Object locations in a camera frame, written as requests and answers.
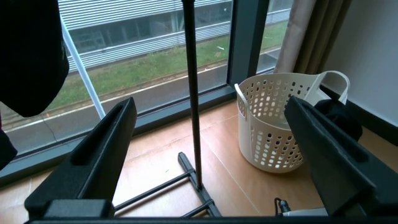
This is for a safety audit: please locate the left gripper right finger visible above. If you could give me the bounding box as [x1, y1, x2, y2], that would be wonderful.
[284, 95, 398, 217]

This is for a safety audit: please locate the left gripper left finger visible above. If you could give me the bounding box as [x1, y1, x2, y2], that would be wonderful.
[24, 96, 138, 218]

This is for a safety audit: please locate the black garment with white cord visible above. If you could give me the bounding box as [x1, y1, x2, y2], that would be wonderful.
[0, 0, 70, 171]

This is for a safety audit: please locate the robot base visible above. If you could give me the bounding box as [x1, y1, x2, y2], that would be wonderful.
[281, 207, 330, 218]

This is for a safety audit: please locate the white laundry basket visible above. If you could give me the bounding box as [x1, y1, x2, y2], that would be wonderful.
[234, 70, 351, 174]

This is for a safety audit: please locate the black clothes rack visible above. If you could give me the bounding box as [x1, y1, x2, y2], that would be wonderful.
[113, 0, 223, 218]

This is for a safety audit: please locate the brown curtain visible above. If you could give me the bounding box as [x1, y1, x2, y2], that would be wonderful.
[272, 0, 353, 75]

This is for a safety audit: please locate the window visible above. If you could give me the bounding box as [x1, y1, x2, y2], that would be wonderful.
[0, 0, 294, 187]

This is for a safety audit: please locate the black cable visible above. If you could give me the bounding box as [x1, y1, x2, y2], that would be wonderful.
[273, 197, 292, 217]

